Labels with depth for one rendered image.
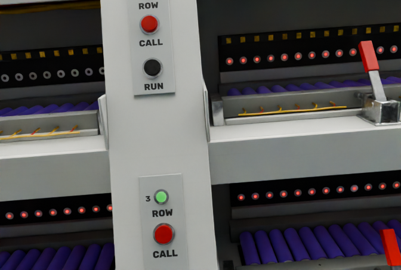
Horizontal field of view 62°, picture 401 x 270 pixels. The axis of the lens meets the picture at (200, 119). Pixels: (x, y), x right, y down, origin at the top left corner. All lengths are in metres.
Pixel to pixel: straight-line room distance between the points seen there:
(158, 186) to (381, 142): 0.22
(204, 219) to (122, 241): 0.08
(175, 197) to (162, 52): 0.14
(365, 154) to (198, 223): 0.18
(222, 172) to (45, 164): 0.17
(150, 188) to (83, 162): 0.07
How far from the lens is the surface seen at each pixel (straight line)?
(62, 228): 0.54
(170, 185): 0.32
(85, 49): 0.52
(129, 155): 0.32
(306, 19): 0.58
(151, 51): 0.33
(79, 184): 0.35
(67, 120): 0.39
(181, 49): 0.33
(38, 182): 0.36
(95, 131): 0.38
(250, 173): 0.33
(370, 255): 0.46
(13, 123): 0.42
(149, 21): 0.34
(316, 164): 0.35
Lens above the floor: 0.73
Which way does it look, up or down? 4 degrees up
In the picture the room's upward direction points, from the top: 4 degrees counter-clockwise
